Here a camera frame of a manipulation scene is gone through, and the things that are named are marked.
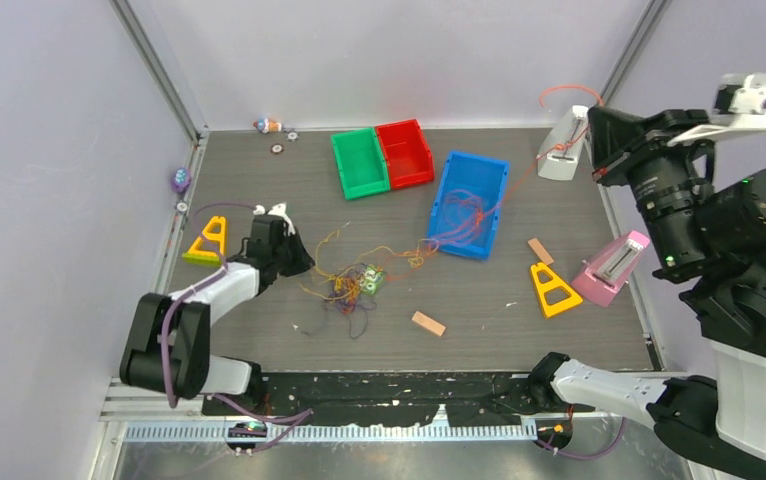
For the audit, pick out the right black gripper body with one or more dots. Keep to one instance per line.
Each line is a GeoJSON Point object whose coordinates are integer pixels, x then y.
{"type": "Point", "coordinates": [641, 140]}

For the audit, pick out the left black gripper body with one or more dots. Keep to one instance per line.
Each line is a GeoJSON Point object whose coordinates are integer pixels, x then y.
{"type": "Point", "coordinates": [289, 255]}

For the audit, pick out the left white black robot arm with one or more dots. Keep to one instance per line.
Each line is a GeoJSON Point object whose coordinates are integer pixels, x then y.
{"type": "Point", "coordinates": [168, 349]}

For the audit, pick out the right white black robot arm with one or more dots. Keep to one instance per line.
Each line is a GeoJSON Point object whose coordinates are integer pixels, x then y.
{"type": "Point", "coordinates": [714, 240]}

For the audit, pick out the white metronome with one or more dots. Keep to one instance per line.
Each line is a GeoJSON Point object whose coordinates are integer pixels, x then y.
{"type": "Point", "coordinates": [563, 146]}

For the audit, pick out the green frog toy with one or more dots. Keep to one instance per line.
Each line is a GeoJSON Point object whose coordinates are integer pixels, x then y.
{"type": "Point", "coordinates": [371, 280]}

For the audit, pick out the purple round toy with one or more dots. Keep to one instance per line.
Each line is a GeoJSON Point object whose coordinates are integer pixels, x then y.
{"type": "Point", "coordinates": [181, 180]}

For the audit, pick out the green plastic bin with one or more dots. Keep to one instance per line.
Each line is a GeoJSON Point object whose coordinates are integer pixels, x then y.
{"type": "Point", "coordinates": [360, 163]}

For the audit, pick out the small figurine toy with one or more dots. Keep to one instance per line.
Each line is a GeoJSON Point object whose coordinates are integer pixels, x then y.
{"type": "Point", "coordinates": [267, 126]}

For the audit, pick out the small orange block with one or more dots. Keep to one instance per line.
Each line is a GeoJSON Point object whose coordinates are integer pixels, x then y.
{"type": "Point", "coordinates": [540, 251]}

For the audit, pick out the pink metronome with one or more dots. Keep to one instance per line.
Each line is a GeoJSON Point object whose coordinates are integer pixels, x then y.
{"type": "Point", "coordinates": [604, 274]}

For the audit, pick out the red plastic bin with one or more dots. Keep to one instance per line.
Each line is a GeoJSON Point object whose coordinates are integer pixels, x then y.
{"type": "Point", "coordinates": [408, 158]}

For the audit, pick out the blue plastic bin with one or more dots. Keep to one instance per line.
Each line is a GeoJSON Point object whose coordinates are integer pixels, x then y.
{"type": "Point", "coordinates": [465, 215]}

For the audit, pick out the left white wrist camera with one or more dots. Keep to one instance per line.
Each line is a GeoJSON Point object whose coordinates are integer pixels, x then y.
{"type": "Point", "coordinates": [279, 210]}

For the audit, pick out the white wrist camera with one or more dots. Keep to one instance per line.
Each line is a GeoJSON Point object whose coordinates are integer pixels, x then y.
{"type": "Point", "coordinates": [738, 110]}
{"type": "Point", "coordinates": [279, 210]}

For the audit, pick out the left yellow triangle frame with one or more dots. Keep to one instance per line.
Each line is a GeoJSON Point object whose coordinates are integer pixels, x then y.
{"type": "Point", "coordinates": [209, 247]}

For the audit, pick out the yellow triangle frame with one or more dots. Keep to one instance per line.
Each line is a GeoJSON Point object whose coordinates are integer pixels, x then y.
{"type": "Point", "coordinates": [545, 281]}
{"type": "Point", "coordinates": [209, 247]}

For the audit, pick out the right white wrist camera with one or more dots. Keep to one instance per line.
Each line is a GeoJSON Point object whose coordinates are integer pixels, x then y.
{"type": "Point", "coordinates": [738, 110]}

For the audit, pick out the right yellow triangle frame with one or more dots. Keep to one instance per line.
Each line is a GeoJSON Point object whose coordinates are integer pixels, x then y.
{"type": "Point", "coordinates": [545, 281]}

